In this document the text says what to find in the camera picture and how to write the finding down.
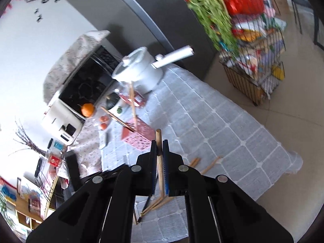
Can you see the white paper roll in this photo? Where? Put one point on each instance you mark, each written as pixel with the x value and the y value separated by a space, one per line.
pixel 174 56

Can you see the black chair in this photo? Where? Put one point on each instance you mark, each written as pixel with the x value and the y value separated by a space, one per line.
pixel 311 10

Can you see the floral table cloth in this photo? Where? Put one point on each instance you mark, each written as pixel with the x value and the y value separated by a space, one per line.
pixel 88 146

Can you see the white checkered tablecloth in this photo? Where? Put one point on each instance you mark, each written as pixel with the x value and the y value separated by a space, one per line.
pixel 215 144

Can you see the wooden shelf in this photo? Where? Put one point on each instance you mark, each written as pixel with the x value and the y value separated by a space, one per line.
pixel 25 212

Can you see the dry branch bundle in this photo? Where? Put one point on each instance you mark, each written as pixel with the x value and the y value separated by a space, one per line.
pixel 27 141

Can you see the white remote control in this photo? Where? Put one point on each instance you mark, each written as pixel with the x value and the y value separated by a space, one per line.
pixel 105 139

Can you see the pink plastic utensil basket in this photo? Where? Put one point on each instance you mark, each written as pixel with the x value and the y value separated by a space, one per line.
pixel 140 138

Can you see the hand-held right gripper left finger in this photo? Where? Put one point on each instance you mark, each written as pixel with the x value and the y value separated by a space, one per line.
pixel 154 168

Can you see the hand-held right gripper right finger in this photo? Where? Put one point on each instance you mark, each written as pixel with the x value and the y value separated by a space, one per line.
pixel 166 173

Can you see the white rice cooker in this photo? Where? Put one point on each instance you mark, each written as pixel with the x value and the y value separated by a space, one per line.
pixel 138 70

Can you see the white microwave oven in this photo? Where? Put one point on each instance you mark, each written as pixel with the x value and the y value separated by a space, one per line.
pixel 76 98

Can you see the red and white box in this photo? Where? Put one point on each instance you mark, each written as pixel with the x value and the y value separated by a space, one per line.
pixel 138 100

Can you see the grey refrigerator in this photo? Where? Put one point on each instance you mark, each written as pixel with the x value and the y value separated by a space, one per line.
pixel 151 12

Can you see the green hanging plant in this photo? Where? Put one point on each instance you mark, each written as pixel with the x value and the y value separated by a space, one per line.
pixel 215 17

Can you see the orange fruit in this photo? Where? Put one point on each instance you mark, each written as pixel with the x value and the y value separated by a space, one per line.
pixel 87 110

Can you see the black rectangular device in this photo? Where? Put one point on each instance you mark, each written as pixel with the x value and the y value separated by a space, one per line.
pixel 73 168

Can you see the patterned microwave cover cloth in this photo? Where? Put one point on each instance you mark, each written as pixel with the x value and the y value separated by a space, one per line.
pixel 68 55

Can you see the small red tomato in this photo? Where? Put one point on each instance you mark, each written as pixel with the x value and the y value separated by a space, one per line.
pixel 103 126
pixel 104 119

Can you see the wooden chopstick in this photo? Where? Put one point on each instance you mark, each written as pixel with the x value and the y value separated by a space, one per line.
pixel 159 141
pixel 211 165
pixel 136 215
pixel 151 205
pixel 115 117
pixel 195 162
pixel 162 203

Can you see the blue label box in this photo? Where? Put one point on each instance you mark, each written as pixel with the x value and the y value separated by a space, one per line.
pixel 57 145

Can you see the dark green pumpkin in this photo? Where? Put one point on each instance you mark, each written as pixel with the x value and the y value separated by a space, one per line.
pixel 111 100

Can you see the white jar with green spot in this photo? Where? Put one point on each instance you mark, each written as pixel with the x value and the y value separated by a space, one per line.
pixel 120 108

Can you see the red label box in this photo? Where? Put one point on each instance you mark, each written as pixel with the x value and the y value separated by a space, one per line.
pixel 54 161

